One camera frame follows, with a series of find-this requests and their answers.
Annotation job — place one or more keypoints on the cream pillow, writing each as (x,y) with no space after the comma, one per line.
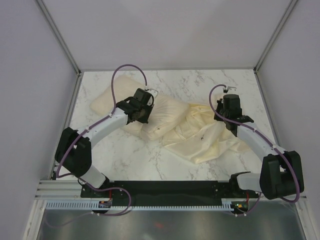
(166,114)

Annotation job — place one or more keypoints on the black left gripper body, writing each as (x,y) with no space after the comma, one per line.
(145,111)

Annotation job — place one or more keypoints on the aluminium frame post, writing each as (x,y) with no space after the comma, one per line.
(275,34)
(58,36)

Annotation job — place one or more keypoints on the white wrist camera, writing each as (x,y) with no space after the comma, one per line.
(151,96)
(226,89)

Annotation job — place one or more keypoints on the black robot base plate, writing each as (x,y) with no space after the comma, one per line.
(169,193)

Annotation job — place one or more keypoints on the shiny metal sheet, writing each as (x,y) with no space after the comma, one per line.
(270,220)

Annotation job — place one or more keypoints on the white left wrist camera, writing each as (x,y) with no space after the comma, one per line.
(151,96)

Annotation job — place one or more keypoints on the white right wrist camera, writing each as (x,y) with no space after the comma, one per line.
(226,89)

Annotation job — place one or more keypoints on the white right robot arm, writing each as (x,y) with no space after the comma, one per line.
(281,172)

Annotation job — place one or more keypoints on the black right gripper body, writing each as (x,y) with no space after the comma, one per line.
(220,109)

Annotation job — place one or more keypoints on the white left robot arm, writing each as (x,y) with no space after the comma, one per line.
(74,150)

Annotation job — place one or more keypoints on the left aluminium frame post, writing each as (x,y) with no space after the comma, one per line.
(58,36)

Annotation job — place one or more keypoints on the white slotted cable duct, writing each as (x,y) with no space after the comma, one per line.
(99,205)

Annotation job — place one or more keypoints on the right aluminium frame post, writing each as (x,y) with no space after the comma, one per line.
(275,34)

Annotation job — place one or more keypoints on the cream satin pillowcase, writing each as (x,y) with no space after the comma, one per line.
(199,137)

